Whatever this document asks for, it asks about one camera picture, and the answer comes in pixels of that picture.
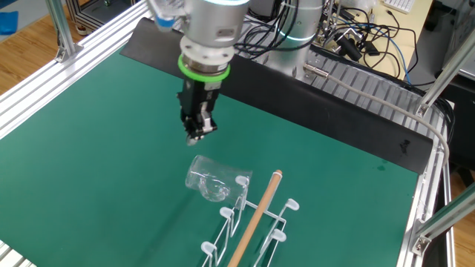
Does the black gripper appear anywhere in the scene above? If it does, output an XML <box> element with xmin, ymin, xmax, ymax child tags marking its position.
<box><xmin>177</xmin><ymin>76</ymin><xmax>223</xmax><ymax>147</ymax></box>

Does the clear glass cup with handle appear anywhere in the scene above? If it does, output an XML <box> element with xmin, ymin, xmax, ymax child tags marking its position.
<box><xmin>184</xmin><ymin>154</ymin><xmax>254</xmax><ymax>203</ymax></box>

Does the green table mat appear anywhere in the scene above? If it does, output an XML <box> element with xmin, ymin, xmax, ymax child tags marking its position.
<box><xmin>0</xmin><ymin>47</ymin><xmax>420</xmax><ymax>267</ymax></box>

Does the black control box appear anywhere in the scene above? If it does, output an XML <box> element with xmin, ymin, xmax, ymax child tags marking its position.
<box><xmin>250</xmin><ymin>0</ymin><xmax>285</xmax><ymax>19</ymax></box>

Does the black table mat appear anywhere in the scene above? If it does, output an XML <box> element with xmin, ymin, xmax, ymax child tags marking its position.
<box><xmin>120</xmin><ymin>16</ymin><xmax>435</xmax><ymax>175</ymax></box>

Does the white computer keyboard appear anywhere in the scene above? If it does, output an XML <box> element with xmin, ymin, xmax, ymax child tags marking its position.
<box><xmin>381</xmin><ymin>0</ymin><xmax>416</xmax><ymax>15</ymax></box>

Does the beige desk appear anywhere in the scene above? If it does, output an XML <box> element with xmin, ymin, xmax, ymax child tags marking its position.
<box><xmin>311</xmin><ymin>0</ymin><xmax>435</xmax><ymax>81</ymax></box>

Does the black cabinet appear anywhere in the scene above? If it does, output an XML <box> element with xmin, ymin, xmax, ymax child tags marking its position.
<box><xmin>439</xmin><ymin>72</ymin><xmax>475</xmax><ymax>171</ymax></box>

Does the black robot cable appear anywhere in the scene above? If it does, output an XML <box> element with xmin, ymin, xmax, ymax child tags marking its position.
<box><xmin>233</xmin><ymin>0</ymin><xmax>324</xmax><ymax>60</ymax></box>

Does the white wire cup rack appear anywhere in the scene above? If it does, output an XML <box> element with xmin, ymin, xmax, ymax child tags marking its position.
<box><xmin>200</xmin><ymin>169</ymin><xmax>301</xmax><ymax>267</ymax></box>

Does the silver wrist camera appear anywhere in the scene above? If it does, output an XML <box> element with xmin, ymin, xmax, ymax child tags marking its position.
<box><xmin>146</xmin><ymin>0</ymin><xmax>186</xmax><ymax>33</ymax></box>

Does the grey cable with metal plug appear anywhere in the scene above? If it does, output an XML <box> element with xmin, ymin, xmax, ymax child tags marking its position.
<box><xmin>303</xmin><ymin>62</ymin><xmax>451</xmax><ymax>168</ymax></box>

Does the black frame cart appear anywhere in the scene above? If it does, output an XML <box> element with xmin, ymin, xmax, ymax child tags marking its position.
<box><xmin>65</xmin><ymin>0</ymin><xmax>137</xmax><ymax>36</ymax></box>

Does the aluminium frame post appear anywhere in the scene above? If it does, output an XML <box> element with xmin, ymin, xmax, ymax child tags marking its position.
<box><xmin>414</xmin><ymin>27</ymin><xmax>475</xmax><ymax>119</ymax></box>
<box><xmin>409</xmin><ymin>181</ymin><xmax>475</xmax><ymax>257</ymax></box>
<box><xmin>45</xmin><ymin>0</ymin><xmax>85</xmax><ymax>64</ymax></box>

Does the blue cable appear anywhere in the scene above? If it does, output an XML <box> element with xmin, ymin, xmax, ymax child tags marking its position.
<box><xmin>370</xmin><ymin>25</ymin><xmax>413</xmax><ymax>85</ymax></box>

